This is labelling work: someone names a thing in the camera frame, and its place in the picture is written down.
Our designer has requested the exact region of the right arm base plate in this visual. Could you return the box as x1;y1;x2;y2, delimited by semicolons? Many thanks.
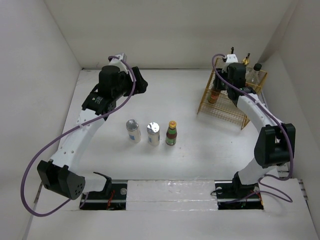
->
211;180;264;211

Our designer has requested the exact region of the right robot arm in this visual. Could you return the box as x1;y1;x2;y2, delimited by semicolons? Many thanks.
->
213;62;296;202

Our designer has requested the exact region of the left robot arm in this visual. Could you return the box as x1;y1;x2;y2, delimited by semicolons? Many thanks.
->
37;65;148;200

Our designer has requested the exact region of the yellow wire rack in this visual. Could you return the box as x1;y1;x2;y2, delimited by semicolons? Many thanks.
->
197;57;268;130

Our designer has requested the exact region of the red label soy sauce bottle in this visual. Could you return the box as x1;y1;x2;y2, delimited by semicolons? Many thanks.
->
246;63;262;86

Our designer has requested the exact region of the silver lid shaker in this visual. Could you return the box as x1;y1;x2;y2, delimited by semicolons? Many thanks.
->
125;119;141;143
146;122;160;146

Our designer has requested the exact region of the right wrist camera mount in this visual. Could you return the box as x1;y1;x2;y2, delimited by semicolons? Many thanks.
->
222;53;239;72

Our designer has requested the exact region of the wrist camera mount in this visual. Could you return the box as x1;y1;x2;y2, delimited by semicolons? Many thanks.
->
222;53;239;72
108;52;127;69

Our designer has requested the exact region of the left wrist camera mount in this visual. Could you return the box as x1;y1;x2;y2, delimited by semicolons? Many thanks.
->
108;52;127;69

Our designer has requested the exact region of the yellow cap sauce bottle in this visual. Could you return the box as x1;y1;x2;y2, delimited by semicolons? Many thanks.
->
207;87;221;104
165;120;177;146

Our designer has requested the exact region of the clear liquid glass bottle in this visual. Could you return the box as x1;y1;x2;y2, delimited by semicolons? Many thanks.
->
241;53;251;75

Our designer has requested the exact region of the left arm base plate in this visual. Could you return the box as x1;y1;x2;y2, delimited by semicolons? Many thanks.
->
79;181;128;211

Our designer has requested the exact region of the yellow cap sauce bottle front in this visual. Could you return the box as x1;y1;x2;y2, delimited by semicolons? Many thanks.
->
165;120;177;146

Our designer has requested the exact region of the silver lid shaker right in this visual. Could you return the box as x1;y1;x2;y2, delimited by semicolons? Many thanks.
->
146;122;160;146

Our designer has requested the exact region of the silver lid shaker left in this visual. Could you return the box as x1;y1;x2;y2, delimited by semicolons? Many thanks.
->
125;119;141;143

